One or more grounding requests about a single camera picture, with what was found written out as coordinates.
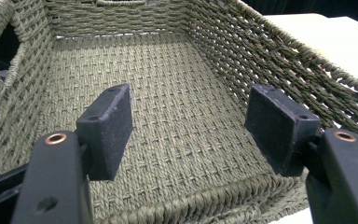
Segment green woven basket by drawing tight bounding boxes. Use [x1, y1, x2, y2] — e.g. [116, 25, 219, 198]
[0, 0, 358, 224]

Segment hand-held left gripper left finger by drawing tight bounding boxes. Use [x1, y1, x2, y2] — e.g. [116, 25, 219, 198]
[76, 82, 135, 182]

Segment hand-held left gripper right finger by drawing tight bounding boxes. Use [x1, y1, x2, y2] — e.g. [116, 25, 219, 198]
[243, 83, 322, 177]

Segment white table cover sheet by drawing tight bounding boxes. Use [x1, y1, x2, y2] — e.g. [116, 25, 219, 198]
[263, 13, 358, 91]

